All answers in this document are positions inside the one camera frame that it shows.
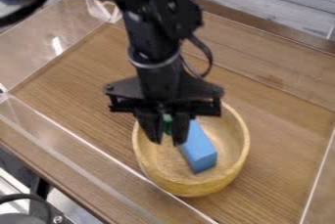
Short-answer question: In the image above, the green Expo marker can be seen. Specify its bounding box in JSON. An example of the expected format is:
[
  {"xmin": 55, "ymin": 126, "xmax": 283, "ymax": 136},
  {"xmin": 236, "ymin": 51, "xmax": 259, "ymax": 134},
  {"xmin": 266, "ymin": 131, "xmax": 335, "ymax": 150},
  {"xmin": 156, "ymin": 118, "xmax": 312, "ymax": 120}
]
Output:
[{"xmin": 164, "ymin": 114, "xmax": 173, "ymax": 136}]

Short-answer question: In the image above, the clear acrylic tray wall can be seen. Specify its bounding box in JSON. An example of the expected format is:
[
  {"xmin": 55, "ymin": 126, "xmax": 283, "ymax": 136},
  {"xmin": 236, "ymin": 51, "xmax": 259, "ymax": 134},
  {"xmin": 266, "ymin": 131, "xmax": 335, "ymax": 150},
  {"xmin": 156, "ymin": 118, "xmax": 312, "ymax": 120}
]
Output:
[{"xmin": 0, "ymin": 0, "xmax": 335, "ymax": 224}]

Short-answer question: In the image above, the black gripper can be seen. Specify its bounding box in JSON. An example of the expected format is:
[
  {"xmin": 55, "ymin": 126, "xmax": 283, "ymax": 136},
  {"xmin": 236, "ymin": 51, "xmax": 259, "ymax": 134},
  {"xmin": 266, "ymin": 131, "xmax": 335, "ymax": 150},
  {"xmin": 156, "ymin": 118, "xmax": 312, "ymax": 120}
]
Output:
[{"xmin": 105, "ymin": 58, "xmax": 224, "ymax": 146}]

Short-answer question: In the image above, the brown wooden bowl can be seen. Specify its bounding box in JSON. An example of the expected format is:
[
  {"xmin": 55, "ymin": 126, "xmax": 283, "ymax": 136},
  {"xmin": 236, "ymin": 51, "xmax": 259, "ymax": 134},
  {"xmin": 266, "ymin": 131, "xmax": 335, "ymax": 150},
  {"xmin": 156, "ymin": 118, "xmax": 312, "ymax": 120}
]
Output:
[{"xmin": 133, "ymin": 102, "xmax": 251, "ymax": 198}]

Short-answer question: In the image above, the black cable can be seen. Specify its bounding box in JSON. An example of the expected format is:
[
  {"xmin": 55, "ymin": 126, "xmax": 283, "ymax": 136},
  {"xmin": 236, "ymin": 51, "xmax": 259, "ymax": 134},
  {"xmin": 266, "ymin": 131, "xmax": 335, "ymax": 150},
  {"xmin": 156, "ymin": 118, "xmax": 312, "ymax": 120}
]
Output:
[{"xmin": 0, "ymin": 193, "xmax": 50, "ymax": 224}]

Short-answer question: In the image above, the black metal table frame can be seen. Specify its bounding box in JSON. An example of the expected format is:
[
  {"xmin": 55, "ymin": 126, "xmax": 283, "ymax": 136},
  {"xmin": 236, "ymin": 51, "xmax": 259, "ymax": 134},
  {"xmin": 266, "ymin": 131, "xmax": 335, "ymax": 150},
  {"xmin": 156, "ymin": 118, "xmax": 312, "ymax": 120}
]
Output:
[{"xmin": 0, "ymin": 148, "xmax": 74, "ymax": 224}]

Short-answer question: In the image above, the blue rectangular block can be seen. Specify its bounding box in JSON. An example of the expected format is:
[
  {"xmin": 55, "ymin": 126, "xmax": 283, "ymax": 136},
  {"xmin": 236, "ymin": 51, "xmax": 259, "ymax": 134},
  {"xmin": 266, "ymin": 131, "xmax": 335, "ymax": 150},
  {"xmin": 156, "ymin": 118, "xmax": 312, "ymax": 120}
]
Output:
[{"xmin": 180, "ymin": 120, "xmax": 217, "ymax": 174}]

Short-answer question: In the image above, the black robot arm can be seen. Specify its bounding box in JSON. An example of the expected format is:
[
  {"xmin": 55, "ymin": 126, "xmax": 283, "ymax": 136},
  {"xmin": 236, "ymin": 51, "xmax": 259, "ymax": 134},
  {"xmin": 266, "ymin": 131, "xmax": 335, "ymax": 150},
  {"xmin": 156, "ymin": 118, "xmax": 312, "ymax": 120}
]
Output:
[{"xmin": 0, "ymin": 0, "xmax": 224, "ymax": 146}]

